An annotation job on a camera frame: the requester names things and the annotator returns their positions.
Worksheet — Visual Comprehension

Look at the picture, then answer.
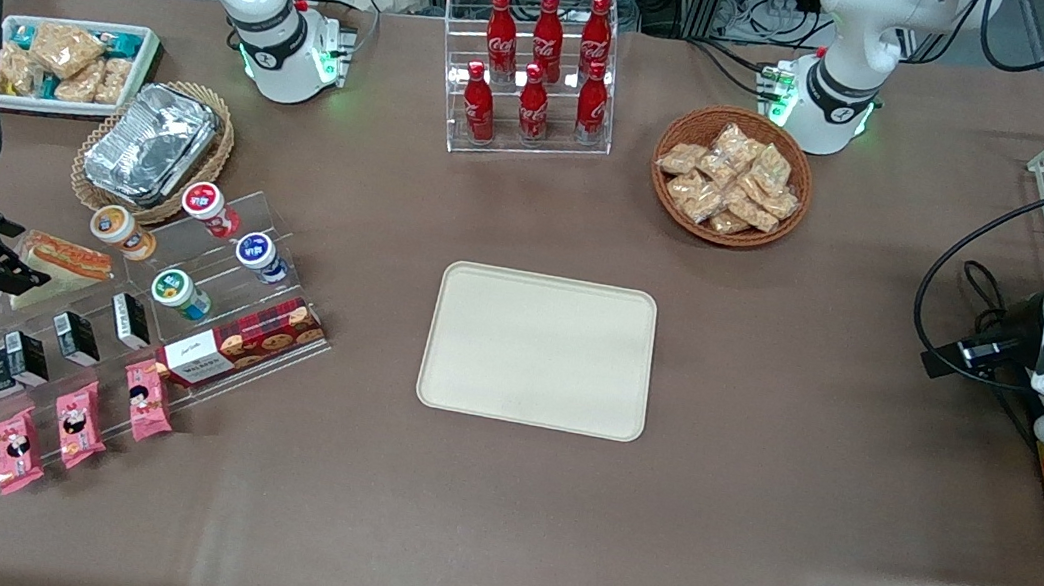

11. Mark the long black looped cable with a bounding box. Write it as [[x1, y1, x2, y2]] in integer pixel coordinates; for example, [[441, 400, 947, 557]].
[[905, 166, 1044, 395]]

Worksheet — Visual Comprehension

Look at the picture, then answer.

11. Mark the white rectangular snack bin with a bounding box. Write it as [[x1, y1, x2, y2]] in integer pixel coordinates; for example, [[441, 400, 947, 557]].
[[0, 9, 164, 130]]

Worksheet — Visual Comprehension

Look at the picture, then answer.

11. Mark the green lid yogurt cup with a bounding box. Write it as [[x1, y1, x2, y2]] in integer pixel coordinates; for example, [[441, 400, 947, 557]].
[[147, 265, 218, 325]]

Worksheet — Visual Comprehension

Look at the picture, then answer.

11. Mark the orange lid yogurt cup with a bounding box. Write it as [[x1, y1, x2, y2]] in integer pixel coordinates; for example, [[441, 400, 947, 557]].
[[85, 202, 162, 265]]

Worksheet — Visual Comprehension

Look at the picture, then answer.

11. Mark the pink snack packet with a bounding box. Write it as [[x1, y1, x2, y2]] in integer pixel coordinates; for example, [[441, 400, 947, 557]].
[[0, 403, 53, 501], [47, 376, 116, 475], [117, 356, 182, 446]]

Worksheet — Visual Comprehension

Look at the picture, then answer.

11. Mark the puffed grain snack pack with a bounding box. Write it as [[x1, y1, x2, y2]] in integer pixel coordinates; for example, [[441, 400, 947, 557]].
[[93, 54, 135, 109], [0, 43, 48, 100], [53, 58, 106, 107], [26, 19, 109, 84]]

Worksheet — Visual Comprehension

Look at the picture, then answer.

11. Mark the round brown wicker basket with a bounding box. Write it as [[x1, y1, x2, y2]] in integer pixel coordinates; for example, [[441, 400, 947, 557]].
[[642, 98, 822, 258]]

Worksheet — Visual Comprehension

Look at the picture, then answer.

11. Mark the red plaid cookie box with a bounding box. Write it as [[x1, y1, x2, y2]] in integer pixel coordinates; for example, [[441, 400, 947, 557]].
[[152, 279, 332, 406]]

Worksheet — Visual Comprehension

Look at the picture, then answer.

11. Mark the blue lid yogurt cup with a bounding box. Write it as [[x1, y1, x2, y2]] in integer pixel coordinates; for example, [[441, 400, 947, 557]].
[[231, 229, 294, 289]]

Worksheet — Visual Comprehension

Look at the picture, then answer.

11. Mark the silver foil container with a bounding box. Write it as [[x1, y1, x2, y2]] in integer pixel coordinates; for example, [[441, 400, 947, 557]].
[[79, 73, 227, 216]]

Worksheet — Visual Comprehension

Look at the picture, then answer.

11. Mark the beige rectangular tray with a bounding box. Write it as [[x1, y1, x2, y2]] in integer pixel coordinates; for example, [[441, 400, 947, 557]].
[[412, 257, 664, 445]]

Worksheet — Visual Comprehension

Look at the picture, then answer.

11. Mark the red cola bottle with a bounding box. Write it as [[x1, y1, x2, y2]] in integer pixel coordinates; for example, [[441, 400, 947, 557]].
[[572, 59, 614, 148], [457, 59, 503, 147], [480, 0, 524, 83], [514, 61, 556, 146], [527, 0, 570, 85], [576, 0, 618, 81]]

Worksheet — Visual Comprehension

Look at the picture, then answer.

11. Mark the oval light wicker basket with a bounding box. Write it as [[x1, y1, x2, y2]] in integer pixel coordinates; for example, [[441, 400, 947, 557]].
[[65, 68, 242, 237]]

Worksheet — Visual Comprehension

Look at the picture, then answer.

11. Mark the red lid yogurt cup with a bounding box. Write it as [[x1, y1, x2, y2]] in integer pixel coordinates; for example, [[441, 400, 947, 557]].
[[178, 178, 246, 242]]

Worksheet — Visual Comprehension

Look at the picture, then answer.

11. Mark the clear acrylic bottle rack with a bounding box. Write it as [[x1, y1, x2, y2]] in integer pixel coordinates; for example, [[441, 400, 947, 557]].
[[427, 0, 631, 174]]

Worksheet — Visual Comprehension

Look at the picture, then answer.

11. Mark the triangle sandwich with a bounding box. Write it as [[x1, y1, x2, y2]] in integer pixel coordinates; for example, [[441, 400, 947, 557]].
[[8, 228, 118, 323]]

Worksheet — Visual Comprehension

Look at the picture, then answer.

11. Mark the clear acrylic stepped stand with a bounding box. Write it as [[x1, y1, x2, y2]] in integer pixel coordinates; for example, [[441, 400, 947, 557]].
[[0, 156, 351, 469]]

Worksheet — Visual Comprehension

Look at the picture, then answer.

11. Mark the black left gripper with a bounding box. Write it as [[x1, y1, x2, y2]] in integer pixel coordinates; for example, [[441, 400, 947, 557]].
[[918, 281, 1044, 393]]

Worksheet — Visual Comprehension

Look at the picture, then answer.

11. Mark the clear-wrapped rice cracker pack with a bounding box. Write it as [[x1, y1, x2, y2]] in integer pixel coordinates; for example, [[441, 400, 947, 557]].
[[708, 120, 769, 174], [747, 140, 796, 200], [663, 166, 730, 228], [722, 187, 784, 235], [706, 209, 753, 239], [656, 139, 710, 179]]

